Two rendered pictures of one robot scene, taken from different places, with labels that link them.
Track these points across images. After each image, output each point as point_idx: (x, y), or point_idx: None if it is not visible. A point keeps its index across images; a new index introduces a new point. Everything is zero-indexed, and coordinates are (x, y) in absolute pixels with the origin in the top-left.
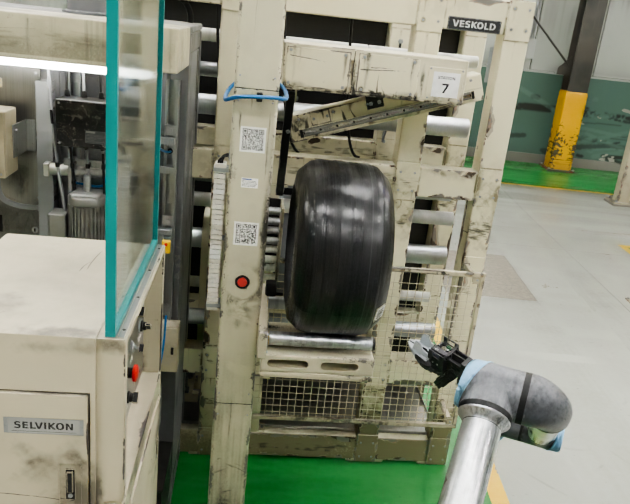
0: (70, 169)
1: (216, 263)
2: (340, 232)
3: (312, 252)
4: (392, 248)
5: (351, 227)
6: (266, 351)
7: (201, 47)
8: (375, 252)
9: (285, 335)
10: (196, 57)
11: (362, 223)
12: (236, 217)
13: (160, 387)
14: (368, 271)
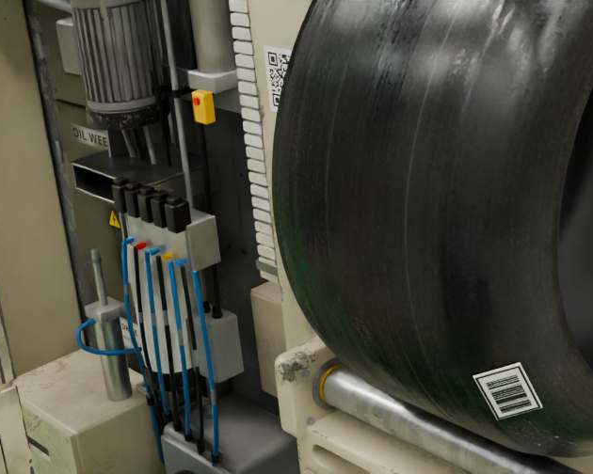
0: None
1: (258, 159)
2: (343, 81)
3: (276, 140)
4: (510, 158)
5: (375, 66)
6: (308, 419)
7: None
8: (423, 163)
9: (358, 390)
10: None
11: (408, 54)
12: (265, 35)
13: (290, 442)
14: (402, 229)
